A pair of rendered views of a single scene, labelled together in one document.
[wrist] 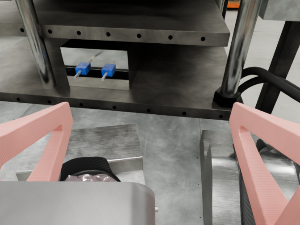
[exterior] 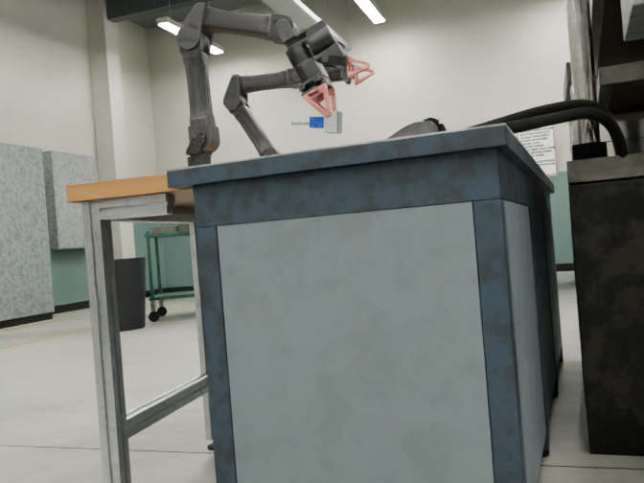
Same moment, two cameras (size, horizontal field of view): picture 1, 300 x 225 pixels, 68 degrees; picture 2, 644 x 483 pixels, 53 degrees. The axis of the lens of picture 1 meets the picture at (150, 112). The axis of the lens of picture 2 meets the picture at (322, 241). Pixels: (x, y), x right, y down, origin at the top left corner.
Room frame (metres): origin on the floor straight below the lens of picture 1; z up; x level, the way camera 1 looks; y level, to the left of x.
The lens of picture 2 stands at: (0.43, -2.20, 0.62)
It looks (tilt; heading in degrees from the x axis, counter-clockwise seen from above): 0 degrees down; 104
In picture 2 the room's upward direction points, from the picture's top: 5 degrees counter-clockwise
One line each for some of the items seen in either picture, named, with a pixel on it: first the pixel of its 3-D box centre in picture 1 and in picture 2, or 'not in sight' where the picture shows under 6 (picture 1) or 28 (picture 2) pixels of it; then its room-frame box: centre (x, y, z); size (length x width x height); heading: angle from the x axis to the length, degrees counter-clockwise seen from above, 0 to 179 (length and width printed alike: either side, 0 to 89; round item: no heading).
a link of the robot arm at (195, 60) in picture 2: not in sight; (199, 90); (-0.27, -0.60, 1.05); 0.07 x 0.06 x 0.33; 93
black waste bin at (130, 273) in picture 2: not in sight; (120, 293); (-2.72, 2.92, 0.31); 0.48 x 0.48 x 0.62
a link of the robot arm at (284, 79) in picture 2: not in sight; (266, 90); (-0.28, 0.00, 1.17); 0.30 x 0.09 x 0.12; 0
